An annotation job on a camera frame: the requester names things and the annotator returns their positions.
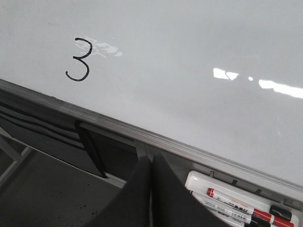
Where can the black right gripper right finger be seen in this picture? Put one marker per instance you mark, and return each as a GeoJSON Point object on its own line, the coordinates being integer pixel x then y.
{"type": "Point", "coordinates": [172, 204]}

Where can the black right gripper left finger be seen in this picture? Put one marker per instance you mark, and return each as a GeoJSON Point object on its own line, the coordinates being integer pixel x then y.
{"type": "Point", "coordinates": [130, 207]}

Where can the red capped whiteboard marker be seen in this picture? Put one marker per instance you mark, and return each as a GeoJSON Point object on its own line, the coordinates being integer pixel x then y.
{"type": "Point", "coordinates": [238, 205]}

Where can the black capped whiteboard marker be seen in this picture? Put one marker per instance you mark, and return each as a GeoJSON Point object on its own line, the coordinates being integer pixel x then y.
{"type": "Point", "coordinates": [228, 215]}

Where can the white marker tray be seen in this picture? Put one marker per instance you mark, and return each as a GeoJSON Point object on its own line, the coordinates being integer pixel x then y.
{"type": "Point", "coordinates": [200, 183]}

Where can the white whiteboard with aluminium frame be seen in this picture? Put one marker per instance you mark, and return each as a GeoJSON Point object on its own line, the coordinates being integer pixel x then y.
{"type": "Point", "coordinates": [219, 82]}

